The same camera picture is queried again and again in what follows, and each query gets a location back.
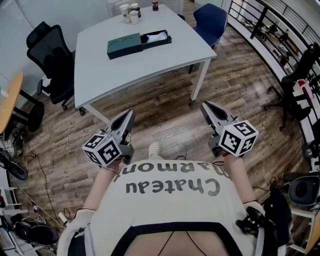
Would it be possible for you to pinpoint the person's white clog shoe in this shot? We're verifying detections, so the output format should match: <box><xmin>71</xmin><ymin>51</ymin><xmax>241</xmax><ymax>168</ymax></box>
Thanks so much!
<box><xmin>148</xmin><ymin>141</ymin><xmax>162</xmax><ymax>160</ymax></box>

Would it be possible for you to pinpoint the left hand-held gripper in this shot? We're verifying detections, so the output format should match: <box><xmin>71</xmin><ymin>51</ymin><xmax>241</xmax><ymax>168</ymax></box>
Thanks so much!
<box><xmin>81</xmin><ymin>109</ymin><xmax>136</xmax><ymax>168</ymax></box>

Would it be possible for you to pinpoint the grey black round device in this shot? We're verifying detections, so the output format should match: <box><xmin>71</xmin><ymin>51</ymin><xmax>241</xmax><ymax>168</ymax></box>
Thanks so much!
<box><xmin>282</xmin><ymin>171</ymin><xmax>320</xmax><ymax>207</ymax></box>

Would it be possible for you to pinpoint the person's white printed top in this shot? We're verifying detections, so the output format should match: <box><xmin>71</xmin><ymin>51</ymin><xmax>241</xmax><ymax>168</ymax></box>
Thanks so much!
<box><xmin>56</xmin><ymin>155</ymin><xmax>266</xmax><ymax>256</ymax></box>

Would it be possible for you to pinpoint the black bag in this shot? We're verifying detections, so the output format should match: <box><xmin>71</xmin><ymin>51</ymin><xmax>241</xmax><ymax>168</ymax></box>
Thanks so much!
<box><xmin>264</xmin><ymin>186</ymin><xmax>293</xmax><ymax>248</ymax></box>

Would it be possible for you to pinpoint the person's left forearm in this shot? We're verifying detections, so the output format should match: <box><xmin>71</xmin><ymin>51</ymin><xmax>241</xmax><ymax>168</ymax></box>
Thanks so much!
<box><xmin>84</xmin><ymin>159</ymin><xmax>123</xmax><ymax>212</ymax></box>

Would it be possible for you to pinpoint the round wooden side table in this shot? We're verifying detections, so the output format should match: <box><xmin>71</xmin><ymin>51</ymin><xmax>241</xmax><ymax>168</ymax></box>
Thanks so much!
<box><xmin>0</xmin><ymin>71</ymin><xmax>46</xmax><ymax>135</ymax></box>

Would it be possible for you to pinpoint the white paper cup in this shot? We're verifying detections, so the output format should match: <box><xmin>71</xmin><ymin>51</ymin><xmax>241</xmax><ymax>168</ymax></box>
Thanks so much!
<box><xmin>119</xmin><ymin>4</ymin><xmax>131</xmax><ymax>23</ymax></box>

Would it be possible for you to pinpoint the black metal railing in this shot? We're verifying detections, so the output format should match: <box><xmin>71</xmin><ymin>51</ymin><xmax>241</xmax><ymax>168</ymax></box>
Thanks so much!
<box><xmin>228</xmin><ymin>0</ymin><xmax>320</xmax><ymax>76</ymax></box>

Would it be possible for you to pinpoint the black office chair with headrest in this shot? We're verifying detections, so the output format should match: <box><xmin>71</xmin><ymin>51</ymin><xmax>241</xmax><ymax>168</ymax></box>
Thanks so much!
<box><xmin>262</xmin><ymin>42</ymin><xmax>320</xmax><ymax>132</ymax></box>

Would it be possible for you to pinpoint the white and blue pouch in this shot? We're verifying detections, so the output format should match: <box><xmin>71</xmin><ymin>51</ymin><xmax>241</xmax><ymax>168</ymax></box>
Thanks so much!
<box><xmin>146</xmin><ymin>31</ymin><xmax>168</xmax><ymax>43</ymax></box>

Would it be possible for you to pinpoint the black shoe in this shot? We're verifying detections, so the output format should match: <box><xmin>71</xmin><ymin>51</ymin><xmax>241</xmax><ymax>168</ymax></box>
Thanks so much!
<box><xmin>0</xmin><ymin>149</ymin><xmax>28</xmax><ymax>181</ymax></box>

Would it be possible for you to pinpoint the black mesh office chair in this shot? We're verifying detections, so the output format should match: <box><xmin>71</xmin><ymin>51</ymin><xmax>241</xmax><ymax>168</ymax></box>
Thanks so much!
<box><xmin>26</xmin><ymin>21</ymin><xmax>87</xmax><ymax>116</ymax></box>

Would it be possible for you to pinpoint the white power strip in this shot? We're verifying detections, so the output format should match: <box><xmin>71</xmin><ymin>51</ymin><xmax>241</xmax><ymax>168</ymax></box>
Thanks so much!
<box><xmin>58</xmin><ymin>211</ymin><xmax>70</xmax><ymax>227</ymax></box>

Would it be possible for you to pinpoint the person's right forearm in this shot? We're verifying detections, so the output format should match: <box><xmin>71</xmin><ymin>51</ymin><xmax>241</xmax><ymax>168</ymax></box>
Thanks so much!
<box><xmin>224</xmin><ymin>154</ymin><xmax>258</xmax><ymax>204</ymax></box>

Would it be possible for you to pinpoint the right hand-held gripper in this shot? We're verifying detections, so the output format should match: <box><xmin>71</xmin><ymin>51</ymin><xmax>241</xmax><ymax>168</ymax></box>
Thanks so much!
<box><xmin>201</xmin><ymin>101</ymin><xmax>260</xmax><ymax>158</ymax></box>

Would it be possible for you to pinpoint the black hip-mounted device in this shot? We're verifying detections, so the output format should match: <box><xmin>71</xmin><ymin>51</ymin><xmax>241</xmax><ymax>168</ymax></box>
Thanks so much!
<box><xmin>236</xmin><ymin>206</ymin><xmax>266</xmax><ymax>236</ymax></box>

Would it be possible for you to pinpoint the blue plastic chair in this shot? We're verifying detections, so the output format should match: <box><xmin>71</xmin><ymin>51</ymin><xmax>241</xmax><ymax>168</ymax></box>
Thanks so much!
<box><xmin>188</xmin><ymin>2</ymin><xmax>228</xmax><ymax>75</ymax></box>

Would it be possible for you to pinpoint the dark green sliding drawer box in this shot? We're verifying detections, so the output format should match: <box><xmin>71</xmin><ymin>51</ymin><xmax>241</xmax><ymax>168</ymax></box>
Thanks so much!
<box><xmin>106</xmin><ymin>29</ymin><xmax>173</xmax><ymax>60</ymax></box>

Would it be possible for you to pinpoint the dark jar with white lid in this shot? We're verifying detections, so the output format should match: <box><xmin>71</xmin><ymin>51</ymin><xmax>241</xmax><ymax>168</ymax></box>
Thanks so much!
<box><xmin>129</xmin><ymin>2</ymin><xmax>142</xmax><ymax>18</ymax></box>

